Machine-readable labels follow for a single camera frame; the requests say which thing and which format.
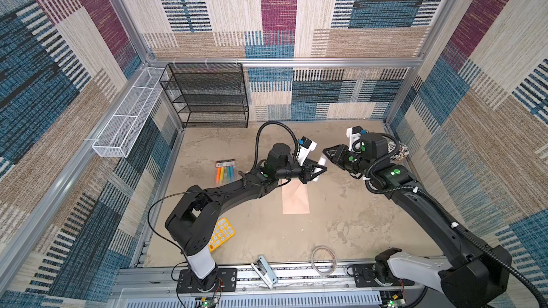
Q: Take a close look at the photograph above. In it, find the light blue stapler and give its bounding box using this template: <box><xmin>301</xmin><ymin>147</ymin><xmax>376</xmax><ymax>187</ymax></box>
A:
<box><xmin>251</xmin><ymin>255</ymin><xmax>278</xmax><ymax>289</ymax></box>

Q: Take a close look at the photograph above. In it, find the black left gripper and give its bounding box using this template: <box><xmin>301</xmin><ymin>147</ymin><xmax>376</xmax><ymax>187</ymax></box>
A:
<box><xmin>274</xmin><ymin>159</ymin><xmax>325</xmax><ymax>185</ymax></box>

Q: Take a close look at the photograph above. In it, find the black wire shelf rack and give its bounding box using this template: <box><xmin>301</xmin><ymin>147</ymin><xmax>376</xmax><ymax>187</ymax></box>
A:
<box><xmin>160</xmin><ymin>63</ymin><xmax>249</xmax><ymax>128</ymax></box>

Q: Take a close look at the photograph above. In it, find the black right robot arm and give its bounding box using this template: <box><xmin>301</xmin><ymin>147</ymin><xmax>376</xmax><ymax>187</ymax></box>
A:
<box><xmin>323</xmin><ymin>130</ymin><xmax>547</xmax><ymax>307</ymax></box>

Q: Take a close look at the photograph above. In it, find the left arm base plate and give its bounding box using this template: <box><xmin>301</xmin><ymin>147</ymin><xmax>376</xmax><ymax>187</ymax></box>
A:
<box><xmin>176</xmin><ymin>268</ymin><xmax>238</xmax><ymax>294</ymax></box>

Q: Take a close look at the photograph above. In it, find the cup of pencils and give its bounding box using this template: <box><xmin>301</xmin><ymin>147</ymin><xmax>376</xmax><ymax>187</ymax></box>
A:
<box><xmin>388</xmin><ymin>141</ymin><xmax>410</xmax><ymax>164</ymax></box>

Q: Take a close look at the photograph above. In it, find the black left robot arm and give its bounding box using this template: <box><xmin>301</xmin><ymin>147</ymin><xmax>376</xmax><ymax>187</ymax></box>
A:
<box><xmin>165</xmin><ymin>121</ymin><xmax>327</xmax><ymax>292</ymax></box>

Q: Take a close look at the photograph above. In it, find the white glue stick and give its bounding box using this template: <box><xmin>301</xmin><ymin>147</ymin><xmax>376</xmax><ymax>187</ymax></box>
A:
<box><xmin>312</xmin><ymin>155</ymin><xmax>328</xmax><ymax>182</ymax></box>

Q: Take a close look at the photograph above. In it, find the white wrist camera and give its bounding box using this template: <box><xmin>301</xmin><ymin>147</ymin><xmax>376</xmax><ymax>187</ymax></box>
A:
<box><xmin>297</xmin><ymin>136</ymin><xmax>318</xmax><ymax>166</ymax></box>
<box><xmin>346</xmin><ymin>126</ymin><xmax>368</xmax><ymax>151</ymax></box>

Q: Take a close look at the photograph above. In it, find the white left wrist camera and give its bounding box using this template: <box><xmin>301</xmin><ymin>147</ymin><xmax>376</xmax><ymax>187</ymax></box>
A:
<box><xmin>297</xmin><ymin>136</ymin><xmax>318</xmax><ymax>166</ymax></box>

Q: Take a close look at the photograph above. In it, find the yellow calculator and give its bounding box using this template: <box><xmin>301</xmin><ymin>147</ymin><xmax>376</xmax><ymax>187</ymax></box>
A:
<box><xmin>208</xmin><ymin>218</ymin><xmax>235</xmax><ymax>252</ymax></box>

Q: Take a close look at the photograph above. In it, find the coiled white cable ring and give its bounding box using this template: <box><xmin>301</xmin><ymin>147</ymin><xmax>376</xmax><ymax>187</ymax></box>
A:
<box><xmin>310</xmin><ymin>245</ymin><xmax>338</xmax><ymax>277</ymax></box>

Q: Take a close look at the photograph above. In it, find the white wire mesh basket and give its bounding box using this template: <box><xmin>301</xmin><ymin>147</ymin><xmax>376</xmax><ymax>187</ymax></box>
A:
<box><xmin>92</xmin><ymin>68</ymin><xmax>164</xmax><ymax>158</ymax></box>

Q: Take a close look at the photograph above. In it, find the pink envelope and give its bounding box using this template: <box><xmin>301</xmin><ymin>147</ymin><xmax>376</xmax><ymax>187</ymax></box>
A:
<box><xmin>282</xmin><ymin>180</ymin><xmax>310</xmax><ymax>215</ymax></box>

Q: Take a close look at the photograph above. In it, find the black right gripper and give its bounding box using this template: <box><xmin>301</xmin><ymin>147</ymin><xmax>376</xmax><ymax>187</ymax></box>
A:
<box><xmin>321</xmin><ymin>144</ymin><xmax>372</xmax><ymax>176</ymax></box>

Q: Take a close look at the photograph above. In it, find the pack of coloured markers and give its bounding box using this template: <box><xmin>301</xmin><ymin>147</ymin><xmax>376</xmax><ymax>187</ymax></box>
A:
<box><xmin>215</xmin><ymin>159</ymin><xmax>235</xmax><ymax>186</ymax></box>

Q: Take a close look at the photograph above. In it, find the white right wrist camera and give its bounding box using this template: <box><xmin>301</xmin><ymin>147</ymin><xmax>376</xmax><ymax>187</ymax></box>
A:
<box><xmin>346</xmin><ymin>126</ymin><xmax>368</xmax><ymax>151</ymax></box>

